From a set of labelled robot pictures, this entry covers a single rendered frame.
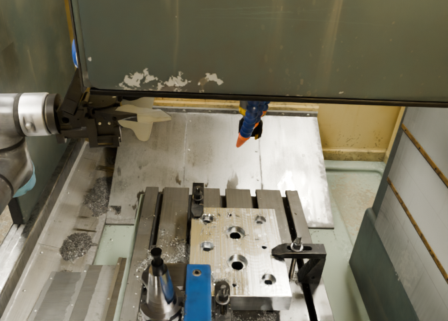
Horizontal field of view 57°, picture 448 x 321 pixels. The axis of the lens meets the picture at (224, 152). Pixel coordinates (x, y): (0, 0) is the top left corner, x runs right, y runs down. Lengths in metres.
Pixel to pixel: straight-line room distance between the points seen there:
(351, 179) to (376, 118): 0.31
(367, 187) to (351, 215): 0.23
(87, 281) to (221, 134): 0.85
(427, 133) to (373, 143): 1.11
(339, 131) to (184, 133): 0.75
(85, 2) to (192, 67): 0.10
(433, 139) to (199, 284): 0.63
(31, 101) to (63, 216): 0.95
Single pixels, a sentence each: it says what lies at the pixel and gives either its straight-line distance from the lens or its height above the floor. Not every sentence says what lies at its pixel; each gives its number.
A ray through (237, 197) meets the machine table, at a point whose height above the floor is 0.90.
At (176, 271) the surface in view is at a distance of 0.69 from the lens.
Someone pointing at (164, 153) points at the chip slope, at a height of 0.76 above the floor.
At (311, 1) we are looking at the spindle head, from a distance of 0.37.
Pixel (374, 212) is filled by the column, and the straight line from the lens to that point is 1.43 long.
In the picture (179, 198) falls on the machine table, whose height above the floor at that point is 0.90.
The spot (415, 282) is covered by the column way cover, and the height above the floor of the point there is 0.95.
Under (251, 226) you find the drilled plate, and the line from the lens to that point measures 1.10.
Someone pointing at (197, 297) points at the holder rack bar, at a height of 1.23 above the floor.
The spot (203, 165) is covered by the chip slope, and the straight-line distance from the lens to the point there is 1.74.
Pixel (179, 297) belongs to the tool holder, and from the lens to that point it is 0.65.
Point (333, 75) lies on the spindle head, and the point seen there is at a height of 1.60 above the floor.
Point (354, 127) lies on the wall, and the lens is 2.06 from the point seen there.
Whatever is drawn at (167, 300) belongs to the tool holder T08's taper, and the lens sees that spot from 0.62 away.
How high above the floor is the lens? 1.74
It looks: 33 degrees down
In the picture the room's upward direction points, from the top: 4 degrees clockwise
